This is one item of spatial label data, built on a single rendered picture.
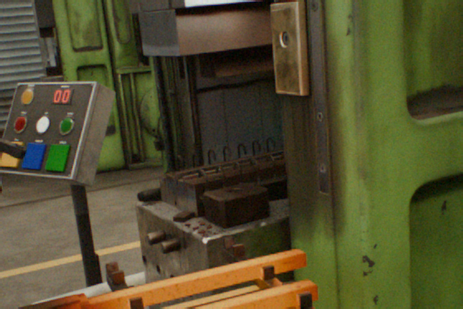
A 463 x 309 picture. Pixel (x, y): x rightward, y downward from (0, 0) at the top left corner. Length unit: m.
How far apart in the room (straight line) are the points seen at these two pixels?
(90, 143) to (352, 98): 0.89
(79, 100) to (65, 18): 4.40
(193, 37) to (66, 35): 4.87
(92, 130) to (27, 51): 7.55
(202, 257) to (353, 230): 0.31
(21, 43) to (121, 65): 3.33
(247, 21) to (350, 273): 0.59
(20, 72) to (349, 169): 8.32
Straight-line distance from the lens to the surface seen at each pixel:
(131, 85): 6.29
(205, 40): 1.46
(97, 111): 1.89
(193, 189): 1.48
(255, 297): 0.93
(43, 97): 2.03
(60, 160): 1.87
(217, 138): 1.78
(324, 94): 1.25
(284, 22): 1.30
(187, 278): 1.01
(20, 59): 9.40
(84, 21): 6.36
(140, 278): 1.96
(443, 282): 1.49
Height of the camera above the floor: 1.35
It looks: 15 degrees down
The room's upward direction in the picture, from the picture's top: 6 degrees counter-clockwise
